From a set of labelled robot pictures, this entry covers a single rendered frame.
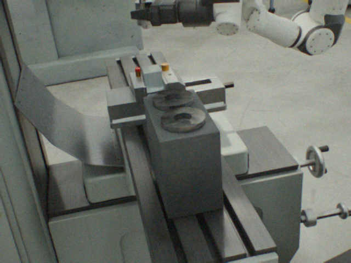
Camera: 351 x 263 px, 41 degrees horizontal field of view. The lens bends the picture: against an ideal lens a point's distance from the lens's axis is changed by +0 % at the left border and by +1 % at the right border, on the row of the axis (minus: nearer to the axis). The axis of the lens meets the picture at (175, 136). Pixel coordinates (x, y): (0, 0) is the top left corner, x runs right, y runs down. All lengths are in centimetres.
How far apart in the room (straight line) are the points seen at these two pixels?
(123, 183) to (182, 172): 47
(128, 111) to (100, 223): 35
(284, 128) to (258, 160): 173
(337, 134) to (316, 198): 71
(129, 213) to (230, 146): 36
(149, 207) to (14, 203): 44
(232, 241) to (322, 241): 146
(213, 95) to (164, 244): 58
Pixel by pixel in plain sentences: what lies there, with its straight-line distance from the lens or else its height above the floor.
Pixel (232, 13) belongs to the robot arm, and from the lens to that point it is 123.
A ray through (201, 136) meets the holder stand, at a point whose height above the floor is 112.
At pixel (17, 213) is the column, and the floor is 80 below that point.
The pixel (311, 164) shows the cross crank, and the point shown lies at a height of 64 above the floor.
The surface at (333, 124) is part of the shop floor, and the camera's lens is 334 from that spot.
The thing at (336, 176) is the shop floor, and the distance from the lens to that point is 280.
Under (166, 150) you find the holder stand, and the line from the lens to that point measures 89.
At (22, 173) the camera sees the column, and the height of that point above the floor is 91.
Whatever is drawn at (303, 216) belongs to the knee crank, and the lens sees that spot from 164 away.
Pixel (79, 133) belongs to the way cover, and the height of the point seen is 91.
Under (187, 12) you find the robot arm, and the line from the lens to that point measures 125.
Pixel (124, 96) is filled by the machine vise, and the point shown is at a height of 101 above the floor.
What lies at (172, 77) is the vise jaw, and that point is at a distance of 137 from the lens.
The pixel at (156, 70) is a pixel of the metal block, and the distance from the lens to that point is 136.
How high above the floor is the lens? 156
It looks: 29 degrees down
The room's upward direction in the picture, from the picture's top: 6 degrees counter-clockwise
